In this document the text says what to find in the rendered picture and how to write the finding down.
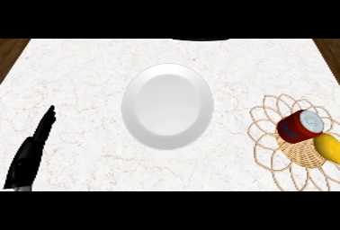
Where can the woven wicker placemat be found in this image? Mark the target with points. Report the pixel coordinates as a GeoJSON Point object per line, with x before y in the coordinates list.
{"type": "Point", "coordinates": [301, 154]}

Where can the white oval plate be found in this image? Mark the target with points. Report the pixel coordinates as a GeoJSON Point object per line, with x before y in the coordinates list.
{"type": "Point", "coordinates": [168, 106]}

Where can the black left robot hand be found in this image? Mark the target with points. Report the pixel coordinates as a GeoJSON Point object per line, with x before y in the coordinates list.
{"type": "Point", "coordinates": [27, 158]}

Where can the red can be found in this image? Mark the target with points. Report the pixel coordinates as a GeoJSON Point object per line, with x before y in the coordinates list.
{"type": "Point", "coordinates": [298, 127]}

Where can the yellow lemon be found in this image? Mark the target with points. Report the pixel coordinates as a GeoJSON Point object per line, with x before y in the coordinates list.
{"type": "Point", "coordinates": [330, 148]}

